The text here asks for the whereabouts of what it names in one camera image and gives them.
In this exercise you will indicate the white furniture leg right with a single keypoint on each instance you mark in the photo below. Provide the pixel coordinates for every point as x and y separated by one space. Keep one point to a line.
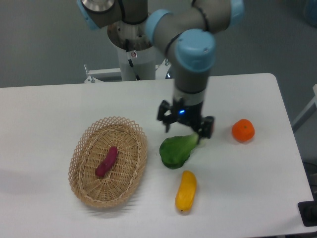
306 112

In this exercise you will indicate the green bok choy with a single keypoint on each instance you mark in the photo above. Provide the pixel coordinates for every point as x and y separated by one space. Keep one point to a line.
175 151

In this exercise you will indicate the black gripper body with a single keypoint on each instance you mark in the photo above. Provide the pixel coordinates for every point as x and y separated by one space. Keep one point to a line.
188 115

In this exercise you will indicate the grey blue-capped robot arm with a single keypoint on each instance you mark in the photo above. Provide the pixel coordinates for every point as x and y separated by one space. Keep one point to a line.
186 40

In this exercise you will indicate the yellow mango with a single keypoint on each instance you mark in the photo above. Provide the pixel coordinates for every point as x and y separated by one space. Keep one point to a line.
186 192

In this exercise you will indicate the woven wicker basket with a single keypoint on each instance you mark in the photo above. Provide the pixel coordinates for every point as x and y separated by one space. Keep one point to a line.
121 181

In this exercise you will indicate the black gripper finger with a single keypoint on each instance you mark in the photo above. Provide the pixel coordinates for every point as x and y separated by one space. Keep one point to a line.
206 126
166 115

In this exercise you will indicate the black device at table edge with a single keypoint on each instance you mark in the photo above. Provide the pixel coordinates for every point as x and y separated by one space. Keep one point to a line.
308 212

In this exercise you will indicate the orange tangerine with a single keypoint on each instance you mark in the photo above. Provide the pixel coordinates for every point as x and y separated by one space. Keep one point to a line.
243 130

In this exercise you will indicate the purple sweet potato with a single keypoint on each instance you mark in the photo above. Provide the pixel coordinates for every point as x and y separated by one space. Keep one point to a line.
107 163

